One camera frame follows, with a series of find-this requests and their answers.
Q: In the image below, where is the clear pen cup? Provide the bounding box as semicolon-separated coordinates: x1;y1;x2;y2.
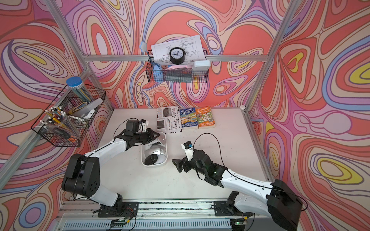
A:
42;107;81;139

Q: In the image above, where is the black round clock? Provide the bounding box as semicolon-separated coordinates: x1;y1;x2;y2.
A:
169;47;186;65

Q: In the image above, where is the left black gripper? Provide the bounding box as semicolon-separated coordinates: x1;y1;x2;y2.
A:
132;128;160;145

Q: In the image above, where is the white paper sheet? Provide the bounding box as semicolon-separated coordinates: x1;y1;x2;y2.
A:
151;35;206;65

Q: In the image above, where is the left wire basket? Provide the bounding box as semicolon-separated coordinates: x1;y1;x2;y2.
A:
31;84;106;147

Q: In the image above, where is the blue lid pencil jar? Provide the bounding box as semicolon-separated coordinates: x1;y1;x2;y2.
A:
66;77;93;103

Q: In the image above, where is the wire basket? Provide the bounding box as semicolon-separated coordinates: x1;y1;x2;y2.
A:
31;84;106;147
145;50;209;83

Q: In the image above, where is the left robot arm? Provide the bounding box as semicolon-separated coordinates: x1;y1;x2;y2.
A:
61;118;166;217

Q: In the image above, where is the white storage box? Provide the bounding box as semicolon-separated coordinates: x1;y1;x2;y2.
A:
141;132;168;168

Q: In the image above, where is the back wire basket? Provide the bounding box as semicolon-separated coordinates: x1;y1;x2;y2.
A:
145;50;209;83

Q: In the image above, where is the white mouse upside-down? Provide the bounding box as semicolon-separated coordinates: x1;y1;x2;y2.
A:
156;133;166;146

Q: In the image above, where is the white device in basket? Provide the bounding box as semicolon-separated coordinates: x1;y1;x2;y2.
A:
192;60;211;71

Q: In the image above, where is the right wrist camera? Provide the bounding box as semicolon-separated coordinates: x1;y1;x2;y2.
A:
181;141;194;162

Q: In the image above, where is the orange treehouse book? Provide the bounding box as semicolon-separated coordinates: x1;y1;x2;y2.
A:
196;106;216;129

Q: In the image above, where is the blue treehouse book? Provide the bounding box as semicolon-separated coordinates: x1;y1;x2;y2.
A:
180;107;198;129

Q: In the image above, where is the newspaper print book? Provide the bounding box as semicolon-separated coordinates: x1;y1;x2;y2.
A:
157;106;182;134

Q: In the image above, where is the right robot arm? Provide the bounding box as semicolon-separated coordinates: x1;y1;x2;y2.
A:
172;150;303;231

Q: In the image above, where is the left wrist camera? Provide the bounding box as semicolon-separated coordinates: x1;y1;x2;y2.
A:
140;119;149;132

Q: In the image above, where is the small black mouse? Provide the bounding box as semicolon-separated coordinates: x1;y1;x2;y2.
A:
144;154;158;166

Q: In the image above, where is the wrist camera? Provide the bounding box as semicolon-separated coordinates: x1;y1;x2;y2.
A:
181;141;194;162
140;119;149;132

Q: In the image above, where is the silver mouse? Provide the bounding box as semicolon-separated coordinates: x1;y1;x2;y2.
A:
148;145;165;156

